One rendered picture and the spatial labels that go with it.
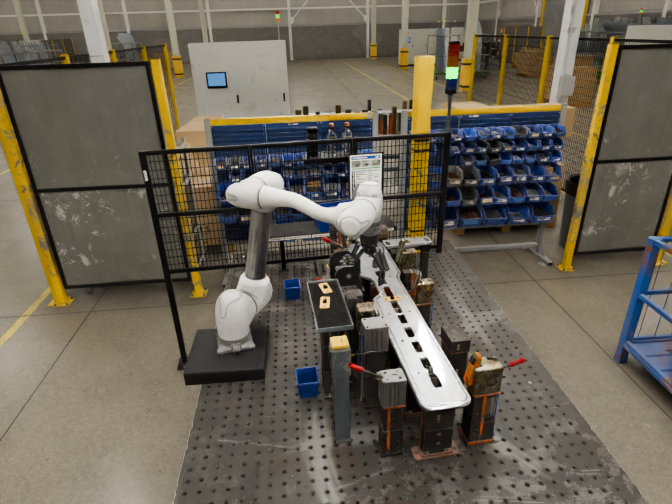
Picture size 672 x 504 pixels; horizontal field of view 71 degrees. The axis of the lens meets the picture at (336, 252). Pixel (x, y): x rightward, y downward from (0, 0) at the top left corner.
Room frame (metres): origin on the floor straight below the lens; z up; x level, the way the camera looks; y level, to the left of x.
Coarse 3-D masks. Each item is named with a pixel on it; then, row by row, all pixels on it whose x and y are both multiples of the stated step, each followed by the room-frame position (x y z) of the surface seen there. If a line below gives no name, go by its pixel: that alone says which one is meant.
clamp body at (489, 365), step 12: (492, 360) 1.36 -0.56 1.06; (480, 372) 1.30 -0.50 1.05; (492, 372) 1.31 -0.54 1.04; (480, 384) 1.30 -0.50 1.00; (492, 384) 1.32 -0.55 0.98; (480, 396) 1.30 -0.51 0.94; (492, 396) 1.32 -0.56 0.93; (468, 408) 1.34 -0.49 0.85; (480, 408) 1.31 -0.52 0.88; (468, 420) 1.32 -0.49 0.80; (480, 420) 1.31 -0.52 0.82; (492, 420) 1.32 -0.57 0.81; (468, 432) 1.31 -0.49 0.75; (480, 432) 1.31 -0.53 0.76; (492, 432) 1.32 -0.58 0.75; (468, 444) 1.30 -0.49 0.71
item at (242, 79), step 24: (192, 48) 8.45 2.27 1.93; (216, 48) 8.48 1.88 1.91; (240, 48) 8.52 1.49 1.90; (264, 48) 8.55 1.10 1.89; (192, 72) 8.46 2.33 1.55; (216, 72) 8.46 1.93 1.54; (240, 72) 8.52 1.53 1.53; (264, 72) 8.54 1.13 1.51; (216, 96) 8.48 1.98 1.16; (240, 96) 8.51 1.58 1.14; (264, 96) 8.54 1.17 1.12; (288, 96) 8.58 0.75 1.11
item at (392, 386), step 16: (400, 368) 1.33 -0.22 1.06; (384, 384) 1.25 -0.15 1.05; (400, 384) 1.26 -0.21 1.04; (384, 400) 1.26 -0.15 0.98; (400, 400) 1.26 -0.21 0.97; (384, 416) 1.26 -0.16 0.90; (400, 416) 1.27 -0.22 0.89; (384, 432) 1.26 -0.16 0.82; (400, 432) 1.27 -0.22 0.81; (384, 448) 1.26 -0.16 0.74; (400, 448) 1.28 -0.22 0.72
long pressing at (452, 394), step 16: (368, 256) 2.36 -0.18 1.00; (368, 272) 2.17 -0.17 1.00; (400, 272) 2.17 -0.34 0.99; (400, 288) 2.00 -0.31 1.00; (384, 304) 1.85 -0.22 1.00; (400, 304) 1.85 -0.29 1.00; (416, 320) 1.72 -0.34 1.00; (400, 336) 1.60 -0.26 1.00; (416, 336) 1.60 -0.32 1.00; (432, 336) 1.60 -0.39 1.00; (400, 352) 1.49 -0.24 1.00; (416, 352) 1.49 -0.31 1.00; (432, 352) 1.49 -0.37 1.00; (416, 368) 1.40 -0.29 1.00; (448, 368) 1.39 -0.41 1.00; (416, 384) 1.31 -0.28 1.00; (432, 384) 1.31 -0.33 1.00; (448, 384) 1.30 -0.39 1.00; (416, 400) 1.24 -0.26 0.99; (432, 400) 1.23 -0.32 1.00; (448, 400) 1.23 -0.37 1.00; (464, 400) 1.22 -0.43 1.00
